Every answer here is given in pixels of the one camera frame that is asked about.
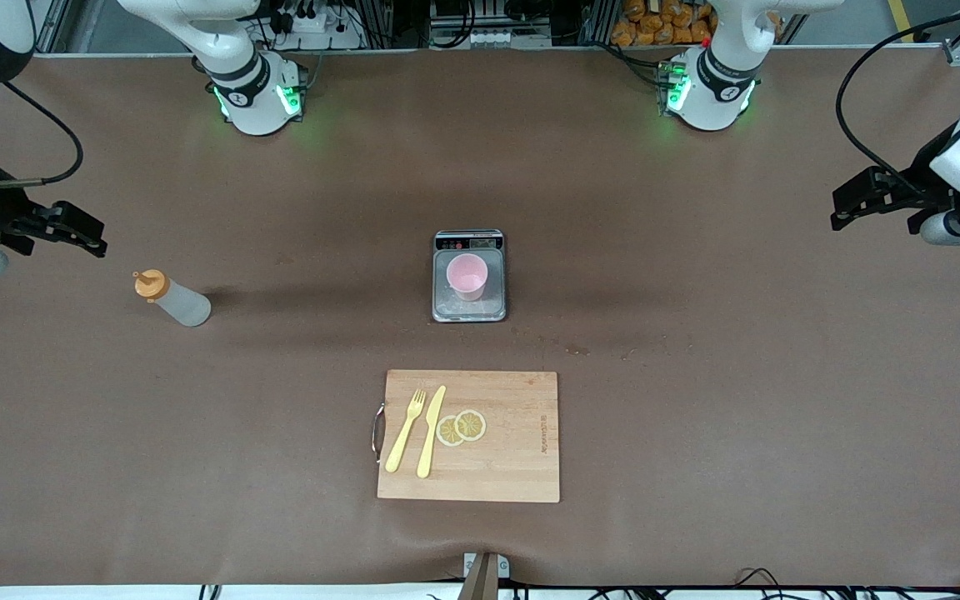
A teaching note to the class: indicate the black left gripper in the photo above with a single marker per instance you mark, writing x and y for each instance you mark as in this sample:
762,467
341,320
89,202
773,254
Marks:
923,188

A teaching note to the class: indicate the pink plastic cup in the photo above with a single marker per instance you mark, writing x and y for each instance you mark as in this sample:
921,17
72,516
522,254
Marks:
468,279

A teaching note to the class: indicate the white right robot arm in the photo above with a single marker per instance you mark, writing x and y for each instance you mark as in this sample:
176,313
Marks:
247,75

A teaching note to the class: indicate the brown table mat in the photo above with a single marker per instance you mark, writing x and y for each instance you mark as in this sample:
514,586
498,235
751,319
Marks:
197,467

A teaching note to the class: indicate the orange snack packets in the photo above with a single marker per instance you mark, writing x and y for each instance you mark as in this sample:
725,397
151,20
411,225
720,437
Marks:
663,23

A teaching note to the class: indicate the white power strip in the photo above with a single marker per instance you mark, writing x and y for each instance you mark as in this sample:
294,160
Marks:
317,25

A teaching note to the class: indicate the yellow plastic fork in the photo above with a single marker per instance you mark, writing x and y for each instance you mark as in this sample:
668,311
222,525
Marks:
405,433

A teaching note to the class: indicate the silver digital kitchen scale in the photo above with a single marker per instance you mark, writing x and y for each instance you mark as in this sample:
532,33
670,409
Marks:
480,312

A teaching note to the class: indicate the white connector strip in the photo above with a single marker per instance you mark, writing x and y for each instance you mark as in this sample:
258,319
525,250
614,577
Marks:
497,37

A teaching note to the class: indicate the yellow plastic knife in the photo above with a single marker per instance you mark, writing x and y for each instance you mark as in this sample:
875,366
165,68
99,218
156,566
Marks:
430,433

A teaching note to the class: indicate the lemon slice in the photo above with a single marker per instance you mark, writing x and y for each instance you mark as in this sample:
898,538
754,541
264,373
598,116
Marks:
471,425
449,432

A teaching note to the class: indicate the wooden cutting board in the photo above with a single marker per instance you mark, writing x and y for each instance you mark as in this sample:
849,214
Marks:
488,450

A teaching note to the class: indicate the metal table edge bracket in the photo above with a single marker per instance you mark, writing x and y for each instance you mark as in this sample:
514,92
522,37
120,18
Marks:
486,575

